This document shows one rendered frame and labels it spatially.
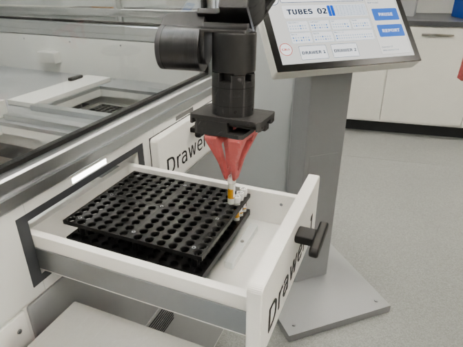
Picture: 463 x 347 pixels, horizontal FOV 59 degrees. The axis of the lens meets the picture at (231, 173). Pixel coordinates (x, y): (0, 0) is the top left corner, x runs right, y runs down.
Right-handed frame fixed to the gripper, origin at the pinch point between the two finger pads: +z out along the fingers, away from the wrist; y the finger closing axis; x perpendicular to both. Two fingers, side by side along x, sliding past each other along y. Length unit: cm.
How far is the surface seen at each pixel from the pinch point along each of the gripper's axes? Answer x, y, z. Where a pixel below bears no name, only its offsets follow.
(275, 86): 161, -44, 21
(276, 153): 164, -42, 59
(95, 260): -16.2, -12.1, 8.4
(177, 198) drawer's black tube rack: -0.7, -8.9, 5.8
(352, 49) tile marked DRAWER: 86, 3, -9
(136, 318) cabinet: 3.7, -22.8, 39.4
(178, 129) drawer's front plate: 21.3, -21.4, 2.5
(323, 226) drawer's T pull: -1.3, 14.2, 4.6
